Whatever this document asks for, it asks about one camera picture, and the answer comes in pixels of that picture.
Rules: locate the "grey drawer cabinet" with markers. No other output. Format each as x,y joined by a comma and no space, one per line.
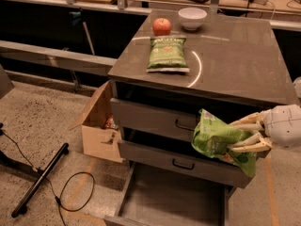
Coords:
236,68

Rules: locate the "black stand leg bar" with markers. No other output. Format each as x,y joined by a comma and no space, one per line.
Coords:
21,207

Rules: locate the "brown cardboard box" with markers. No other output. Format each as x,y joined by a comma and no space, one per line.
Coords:
99,140

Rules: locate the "red apple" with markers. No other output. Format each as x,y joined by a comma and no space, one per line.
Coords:
161,27

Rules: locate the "grey drawer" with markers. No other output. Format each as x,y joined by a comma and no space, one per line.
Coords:
202,168
154,128
159,197

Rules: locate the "grey bottom drawer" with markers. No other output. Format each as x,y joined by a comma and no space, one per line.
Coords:
159,197

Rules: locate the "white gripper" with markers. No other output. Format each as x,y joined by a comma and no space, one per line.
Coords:
283,125

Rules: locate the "dark green chip bag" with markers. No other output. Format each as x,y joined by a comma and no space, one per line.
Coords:
167,55

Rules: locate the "light green rice chip bag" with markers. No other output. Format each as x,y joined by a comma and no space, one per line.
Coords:
212,138

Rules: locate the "grey top drawer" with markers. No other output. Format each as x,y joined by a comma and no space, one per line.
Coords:
154,128

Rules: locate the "grey middle drawer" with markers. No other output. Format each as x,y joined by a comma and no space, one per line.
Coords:
202,168

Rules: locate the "snack packet in box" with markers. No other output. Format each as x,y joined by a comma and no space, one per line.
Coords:
110,124

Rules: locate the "white ceramic bowl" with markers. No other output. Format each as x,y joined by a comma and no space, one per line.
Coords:
192,18

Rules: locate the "grey metal rail beam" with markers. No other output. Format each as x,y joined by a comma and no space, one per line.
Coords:
99,65

